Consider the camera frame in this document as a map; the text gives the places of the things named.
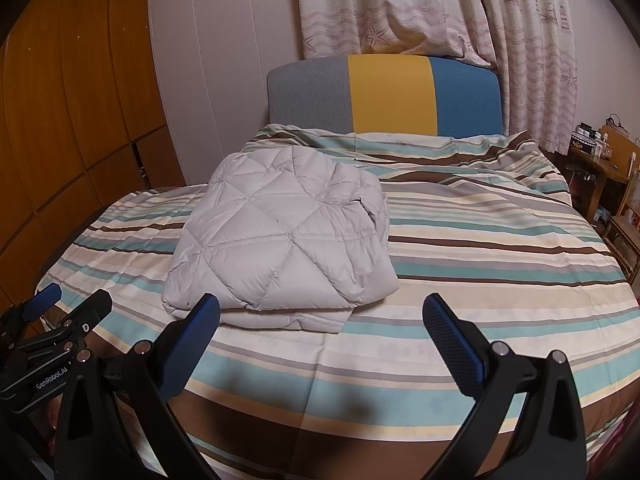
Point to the black box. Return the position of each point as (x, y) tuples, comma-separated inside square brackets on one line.
[(582, 141)]

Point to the grey quilted duvet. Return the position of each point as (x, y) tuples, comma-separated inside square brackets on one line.
[(280, 240)]

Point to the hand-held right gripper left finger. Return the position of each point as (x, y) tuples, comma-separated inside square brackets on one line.
[(195, 335)]

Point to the ship print curtain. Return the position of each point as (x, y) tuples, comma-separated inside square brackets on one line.
[(390, 5), (535, 50)]

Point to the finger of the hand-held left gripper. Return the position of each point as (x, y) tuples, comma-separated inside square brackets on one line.
[(92, 310), (45, 300)]

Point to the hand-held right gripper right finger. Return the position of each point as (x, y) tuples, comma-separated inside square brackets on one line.
[(450, 340)]

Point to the striped bed cover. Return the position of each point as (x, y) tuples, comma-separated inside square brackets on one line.
[(475, 270)]

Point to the wooden wardrobe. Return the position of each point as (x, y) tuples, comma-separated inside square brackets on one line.
[(65, 110)]

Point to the grey yellow blue headboard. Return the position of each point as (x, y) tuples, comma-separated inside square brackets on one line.
[(390, 95)]

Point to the wooden desk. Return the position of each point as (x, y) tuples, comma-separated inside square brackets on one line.
[(587, 180)]

